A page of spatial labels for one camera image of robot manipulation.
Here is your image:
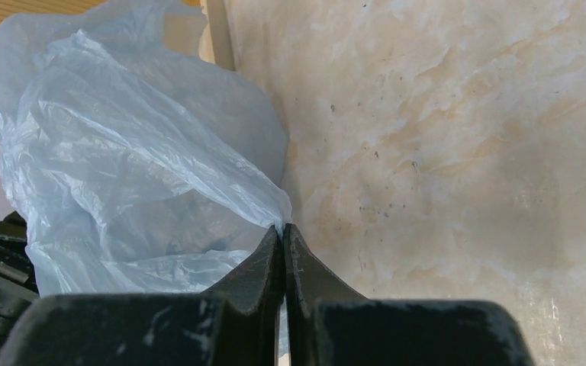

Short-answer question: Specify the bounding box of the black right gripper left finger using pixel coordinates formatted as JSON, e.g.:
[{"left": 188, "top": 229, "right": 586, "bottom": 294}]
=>
[{"left": 202, "top": 226, "right": 284, "bottom": 365}]

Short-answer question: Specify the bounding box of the light blue plastic trash bag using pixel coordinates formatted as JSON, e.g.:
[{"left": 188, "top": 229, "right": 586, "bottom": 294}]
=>
[{"left": 0, "top": 0, "right": 294, "bottom": 355}]

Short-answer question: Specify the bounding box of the yellow slatted trash bin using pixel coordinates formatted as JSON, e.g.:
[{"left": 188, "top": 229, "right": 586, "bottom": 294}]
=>
[{"left": 0, "top": 0, "right": 203, "bottom": 94}]

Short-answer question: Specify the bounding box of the wooden clothes rack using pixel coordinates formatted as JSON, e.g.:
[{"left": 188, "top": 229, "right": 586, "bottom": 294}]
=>
[{"left": 199, "top": 0, "right": 236, "bottom": 72}]

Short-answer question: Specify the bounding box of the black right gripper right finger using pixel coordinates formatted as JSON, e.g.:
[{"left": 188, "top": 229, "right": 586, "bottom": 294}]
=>
[{"left": 282, "top": 223, "right": 366, "bottom": 365}]

